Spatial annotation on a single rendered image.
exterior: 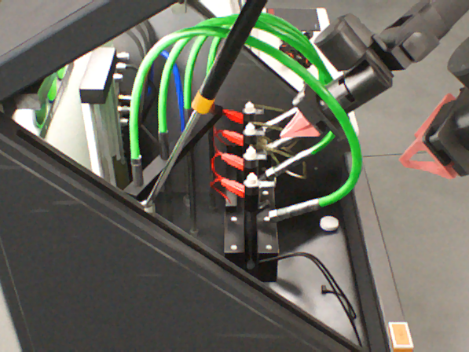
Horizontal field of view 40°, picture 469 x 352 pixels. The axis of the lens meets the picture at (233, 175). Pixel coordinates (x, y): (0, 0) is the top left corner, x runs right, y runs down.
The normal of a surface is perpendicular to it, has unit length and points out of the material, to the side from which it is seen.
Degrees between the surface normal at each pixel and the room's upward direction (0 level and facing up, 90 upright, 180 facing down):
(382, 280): 0
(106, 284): 90
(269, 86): 90
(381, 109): 0
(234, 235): 0
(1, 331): 90
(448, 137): 46
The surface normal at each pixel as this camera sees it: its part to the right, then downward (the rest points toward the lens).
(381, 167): 0.00, -0.79
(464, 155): 0.49, -0.23
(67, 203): 0.00, 0.62
